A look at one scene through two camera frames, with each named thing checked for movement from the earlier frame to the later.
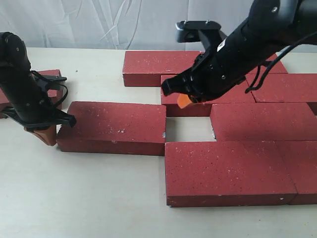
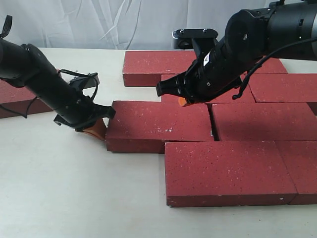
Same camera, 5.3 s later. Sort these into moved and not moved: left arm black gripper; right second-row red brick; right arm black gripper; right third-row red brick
Moved: left arm black gripper
Not moved: right arm black gripper; right third-row red brick; right second-row red brick
